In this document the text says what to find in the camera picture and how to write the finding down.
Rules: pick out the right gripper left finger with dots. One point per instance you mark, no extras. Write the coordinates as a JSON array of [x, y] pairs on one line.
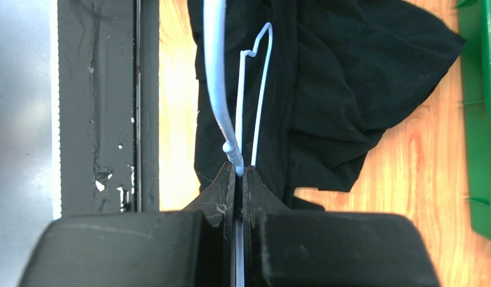
[[193, 246]]

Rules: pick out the black t shirt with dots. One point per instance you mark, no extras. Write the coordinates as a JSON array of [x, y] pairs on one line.
[[336, 75]]

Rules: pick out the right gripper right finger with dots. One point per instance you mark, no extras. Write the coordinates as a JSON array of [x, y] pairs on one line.
[[285, 247]]

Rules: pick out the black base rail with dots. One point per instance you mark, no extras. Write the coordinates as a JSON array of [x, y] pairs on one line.
[[106, 107]]

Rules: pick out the green plastic tray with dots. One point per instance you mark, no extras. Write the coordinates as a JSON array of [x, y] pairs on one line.
[[475, 26]]

